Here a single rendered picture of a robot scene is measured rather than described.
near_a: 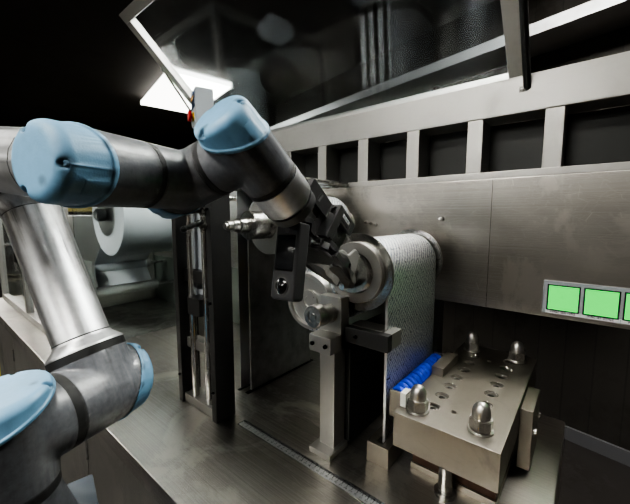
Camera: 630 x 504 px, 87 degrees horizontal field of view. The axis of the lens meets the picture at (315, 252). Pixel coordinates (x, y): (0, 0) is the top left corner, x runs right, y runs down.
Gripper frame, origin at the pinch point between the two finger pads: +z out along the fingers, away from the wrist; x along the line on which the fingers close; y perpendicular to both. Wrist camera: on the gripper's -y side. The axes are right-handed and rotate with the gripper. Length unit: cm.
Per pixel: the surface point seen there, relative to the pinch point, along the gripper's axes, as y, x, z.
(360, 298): 0.0, -1.7, 4.0
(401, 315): 1.5, -6.5, 12.1
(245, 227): 5.7, 23.3, -8.8
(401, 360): -5.2, -6.6, 18.5
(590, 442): 33, -43, 224
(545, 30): 195, -9, 63
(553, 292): 20.3, -28.7, 29.6
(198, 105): 36, 52, -24
